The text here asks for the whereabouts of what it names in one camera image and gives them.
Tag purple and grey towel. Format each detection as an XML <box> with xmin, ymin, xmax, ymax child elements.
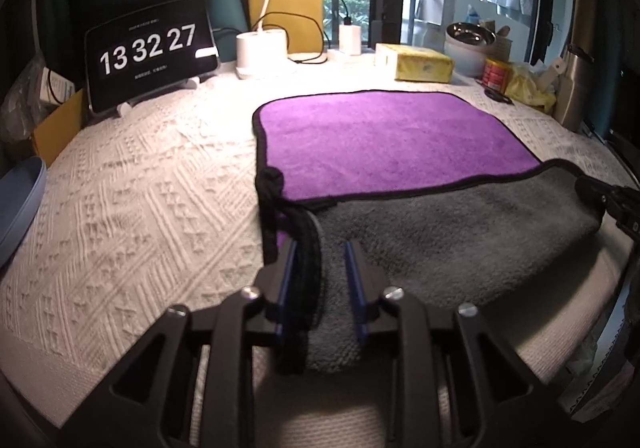
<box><xmin>252</xmin><ymin>91</ymin><xmax>603</xmax><ymax>373</ymax></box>

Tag steel thermos bottle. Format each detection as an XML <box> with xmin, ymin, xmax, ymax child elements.
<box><xmin>553</xmin><ymin>43</ymin><xmax>593</xmax><ymax>132</ymax></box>

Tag black lamp cable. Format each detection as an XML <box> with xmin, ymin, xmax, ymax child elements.
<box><xmin>249</xmin><ymin>10</ymin><xmax>332</xmax><ymax>66</ymax></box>

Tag yellow plastic bag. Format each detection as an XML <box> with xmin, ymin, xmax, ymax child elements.
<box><xmin>504</xmin><ymin>64</ymin><xmax>556</xmax><ymax>115</ymax></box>

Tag white power adapter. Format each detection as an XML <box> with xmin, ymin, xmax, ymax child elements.
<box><xmin>338</xmin><ymin>24</ymin><xmax>362</xmax><ymax>56</ymax></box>

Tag red yellow-lidded can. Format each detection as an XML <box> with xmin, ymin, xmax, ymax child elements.
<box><xmin>482</xmin><ymin>57</ymin><xmax>511</xmax><ymax>94</ymax></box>

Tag tablet showing clock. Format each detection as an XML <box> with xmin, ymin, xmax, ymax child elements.
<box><xmin>85</xmin><ymin>0</ymin><xmax>220</xmax><ymax>115</ymax></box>

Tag white patterned tablecloth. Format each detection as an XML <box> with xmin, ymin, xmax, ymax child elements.
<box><xmin>1</xmin><ymin>54</ymin><xmax>636</xmax><ymax>447</ymax></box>

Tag yellow tissue pack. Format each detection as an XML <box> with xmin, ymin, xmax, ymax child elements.
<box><xmin>374</xmin><ymin>43</ymin><xmax>454</xmax><ymax>83</ymax></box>

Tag white ceramic pot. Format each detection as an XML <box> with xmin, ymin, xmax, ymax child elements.
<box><xmin>444</xmin><ymin>39</ymin><xmax>495</xmax><ymax>78</ymax></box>

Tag blue plastic bowl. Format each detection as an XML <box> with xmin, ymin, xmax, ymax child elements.
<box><xmin>0</xmin><ymin>156</ymin><xmax>47</xmax><ymax>266</ymax></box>

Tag black scissors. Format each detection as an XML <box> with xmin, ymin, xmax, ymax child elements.
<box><xmin>484</xmin><ymin>88</ymin><xmax>513</xmax><ymax>105</ymax></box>

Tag cardboard box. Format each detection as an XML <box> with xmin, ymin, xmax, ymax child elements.
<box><xmin>32</xmin><ymin>90</ymin><xmax>87</xmax><ymax>168</ymax></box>

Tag clear plastic bag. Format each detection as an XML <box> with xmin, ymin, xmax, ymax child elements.
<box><xmin>1</xmin><ymin>53</ymin><xmax>50</xmax><ymax>144</ymax></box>

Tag steel bowl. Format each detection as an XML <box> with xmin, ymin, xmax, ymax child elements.
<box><xmin>446</xmin><ymin>22</ymin><xmax>496</xmax><ymax>46</ymax></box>

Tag white desk lamp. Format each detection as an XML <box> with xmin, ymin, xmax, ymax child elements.
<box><xmin>232</xmin><ymin>0</ymin><xmax>331</xmax><ymax>80</ymax></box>

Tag white tablet stand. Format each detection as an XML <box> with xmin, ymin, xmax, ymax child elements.
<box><xmin>116</xmin><ymin>77</ymin><xmax>201</xmax><ymax>118</ymax></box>

